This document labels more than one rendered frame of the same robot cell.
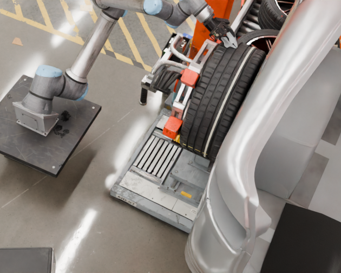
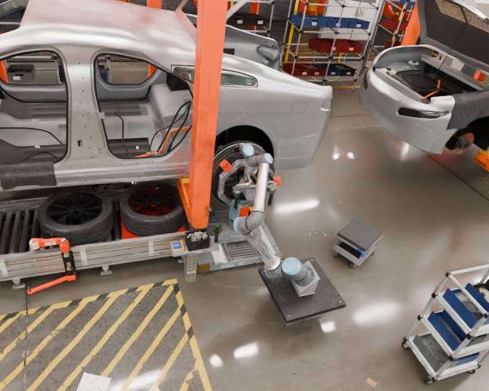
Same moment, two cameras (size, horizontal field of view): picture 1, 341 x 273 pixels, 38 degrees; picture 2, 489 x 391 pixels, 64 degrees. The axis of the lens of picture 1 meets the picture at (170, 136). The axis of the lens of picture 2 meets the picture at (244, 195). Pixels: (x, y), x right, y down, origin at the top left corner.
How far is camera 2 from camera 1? 4.49 m
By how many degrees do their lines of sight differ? 79
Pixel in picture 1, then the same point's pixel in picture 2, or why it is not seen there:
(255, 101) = (307, 87)
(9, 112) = (314, 302)
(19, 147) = (322, 280)
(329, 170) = not seen: hidden behind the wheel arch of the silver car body
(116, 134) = (247, 282)
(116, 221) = (288, 250)
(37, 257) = (346, 233)
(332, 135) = not seen: hidden behind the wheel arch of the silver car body
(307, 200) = not seen: hidden behind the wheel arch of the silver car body
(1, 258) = (361, 242)
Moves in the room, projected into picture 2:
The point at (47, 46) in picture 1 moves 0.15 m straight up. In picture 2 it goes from (227, 377) to (229, 367)
